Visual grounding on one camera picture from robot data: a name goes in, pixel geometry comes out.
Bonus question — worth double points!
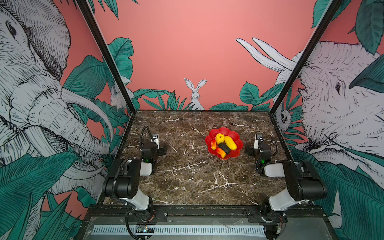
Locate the yellow fake bell pepper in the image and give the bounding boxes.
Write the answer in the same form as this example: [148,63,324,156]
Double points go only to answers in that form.
[215,133,226,144]

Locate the black frame post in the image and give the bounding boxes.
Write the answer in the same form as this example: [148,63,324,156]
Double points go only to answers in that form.
[269,0,343,115]
[76,0,136,114]

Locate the yellow fake lemon fruit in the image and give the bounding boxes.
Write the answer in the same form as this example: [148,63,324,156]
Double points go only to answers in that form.
[225,136,238,151]

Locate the red flower-shaped fruit bowl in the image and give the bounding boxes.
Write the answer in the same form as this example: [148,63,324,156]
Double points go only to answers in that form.
[205,128,244,160]

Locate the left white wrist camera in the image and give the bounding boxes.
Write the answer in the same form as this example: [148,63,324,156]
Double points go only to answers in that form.
[151,134,160,149]

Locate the white ventilation grille strip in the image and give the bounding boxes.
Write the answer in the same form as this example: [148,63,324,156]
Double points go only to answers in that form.
[91,225,266,237]

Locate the dark fake avocado fruit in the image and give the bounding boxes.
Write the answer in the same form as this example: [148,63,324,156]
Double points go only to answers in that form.
[219,143,231,155]

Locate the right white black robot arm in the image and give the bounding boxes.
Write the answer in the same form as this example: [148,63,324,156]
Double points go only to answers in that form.
[245,140,328,224]

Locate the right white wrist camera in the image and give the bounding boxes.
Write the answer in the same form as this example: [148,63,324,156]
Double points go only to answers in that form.
[254,134,264,150]

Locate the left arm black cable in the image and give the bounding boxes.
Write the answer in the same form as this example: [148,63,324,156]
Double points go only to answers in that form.
[139,125,154,151]

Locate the black front mounting rail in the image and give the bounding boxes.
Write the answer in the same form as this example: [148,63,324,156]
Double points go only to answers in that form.
[84,205,326,225]

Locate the right black frame post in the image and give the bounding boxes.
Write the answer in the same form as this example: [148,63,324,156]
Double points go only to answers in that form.
[269,0,343,115]

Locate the left black frame post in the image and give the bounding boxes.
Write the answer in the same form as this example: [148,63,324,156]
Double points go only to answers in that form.
[76,0,136,114]

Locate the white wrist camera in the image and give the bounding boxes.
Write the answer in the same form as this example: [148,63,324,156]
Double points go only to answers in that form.
[254,134,264,150]
[151,134,160,149]

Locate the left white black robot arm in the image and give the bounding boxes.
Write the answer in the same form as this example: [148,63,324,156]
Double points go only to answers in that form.
[102,142,167,222]

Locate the red-yellow fake mango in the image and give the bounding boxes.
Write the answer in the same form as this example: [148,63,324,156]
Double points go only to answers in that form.
[211,140,217,151]
[216,148,227,159]

